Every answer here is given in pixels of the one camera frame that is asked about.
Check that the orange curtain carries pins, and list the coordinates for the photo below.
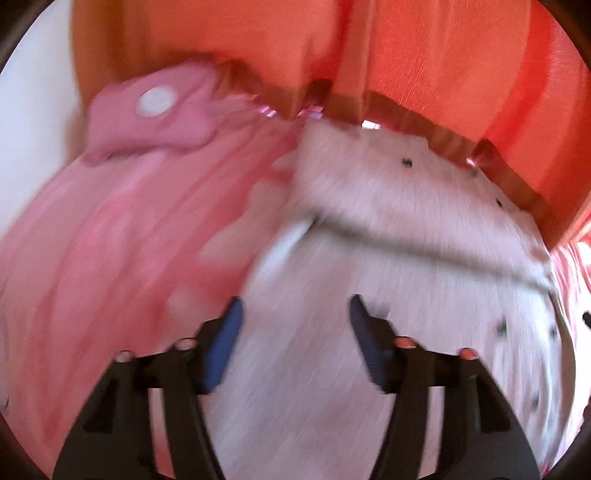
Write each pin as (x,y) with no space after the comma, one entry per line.
(392,69)

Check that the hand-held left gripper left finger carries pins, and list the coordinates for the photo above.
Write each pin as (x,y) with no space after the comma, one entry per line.
(223,344)

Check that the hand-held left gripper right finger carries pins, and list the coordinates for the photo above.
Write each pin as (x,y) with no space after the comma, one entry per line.
(369,344)

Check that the pink garment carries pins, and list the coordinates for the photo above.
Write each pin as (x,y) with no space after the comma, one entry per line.
(106,258)

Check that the white dotted small garment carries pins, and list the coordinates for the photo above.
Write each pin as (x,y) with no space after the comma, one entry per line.
(415,258)

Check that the pink pillow with white dot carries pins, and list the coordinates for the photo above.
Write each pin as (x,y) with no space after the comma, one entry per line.
(152,110)

